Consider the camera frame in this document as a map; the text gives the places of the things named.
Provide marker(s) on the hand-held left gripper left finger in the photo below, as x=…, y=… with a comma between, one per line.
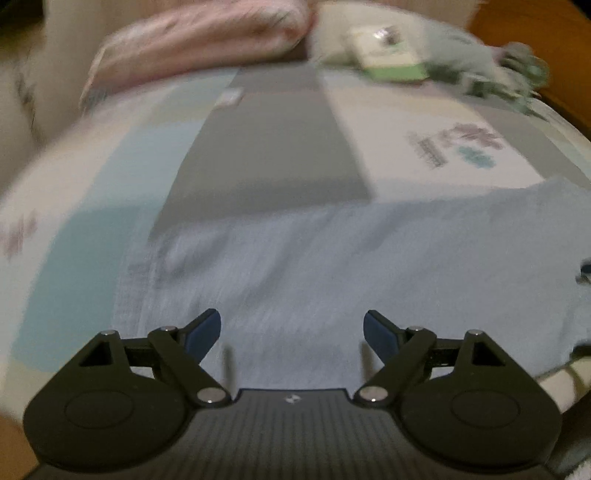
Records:
x=205, y=334

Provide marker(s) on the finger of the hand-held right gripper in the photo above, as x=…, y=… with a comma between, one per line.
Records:
x=585, y=272

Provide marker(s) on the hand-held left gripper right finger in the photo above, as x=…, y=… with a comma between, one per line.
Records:
x=378, y=334

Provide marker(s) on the light blue fleece hoodie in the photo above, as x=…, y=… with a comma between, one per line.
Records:
x=323, y=277

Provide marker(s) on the patchwork bed sheet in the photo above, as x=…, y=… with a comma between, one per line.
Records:
x=258, y=152

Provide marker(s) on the green handheld fan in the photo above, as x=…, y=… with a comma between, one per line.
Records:
x=526, y=74

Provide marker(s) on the small white oval case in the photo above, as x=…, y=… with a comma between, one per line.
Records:
x=228, y=98

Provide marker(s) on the wooden headboard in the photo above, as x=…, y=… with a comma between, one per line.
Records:
x=545, y=23

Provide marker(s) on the patchwork patterned pillow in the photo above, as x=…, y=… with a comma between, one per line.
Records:
x=452, y=46

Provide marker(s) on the white and green book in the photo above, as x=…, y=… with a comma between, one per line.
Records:
x=383, y=53

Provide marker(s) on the pink folded quilt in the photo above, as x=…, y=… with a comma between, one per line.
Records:
x=194, y=41

